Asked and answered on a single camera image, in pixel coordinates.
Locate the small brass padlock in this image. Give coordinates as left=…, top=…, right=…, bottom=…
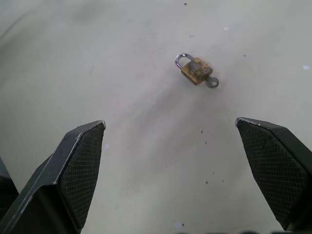
left=175, top=53, right=213, bottom=86

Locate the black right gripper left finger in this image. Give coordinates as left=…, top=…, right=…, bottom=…
left=0, top=119, right=107, bottom=234

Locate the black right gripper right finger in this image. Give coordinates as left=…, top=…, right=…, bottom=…
left=234, top=117, right=312, bottom=234

